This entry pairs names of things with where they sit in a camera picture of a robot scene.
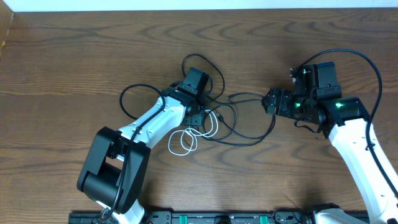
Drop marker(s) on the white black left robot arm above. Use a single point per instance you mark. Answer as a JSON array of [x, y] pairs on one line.
[[114, 169]]

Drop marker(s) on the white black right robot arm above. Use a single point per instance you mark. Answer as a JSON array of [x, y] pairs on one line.
[[317, 98]]

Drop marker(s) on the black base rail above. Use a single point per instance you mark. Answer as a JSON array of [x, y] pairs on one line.
[[166, 217]]

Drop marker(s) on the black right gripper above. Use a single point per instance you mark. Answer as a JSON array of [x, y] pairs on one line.
[[274, 103]]

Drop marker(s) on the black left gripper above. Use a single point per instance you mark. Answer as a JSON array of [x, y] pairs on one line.
[[193, 119]]

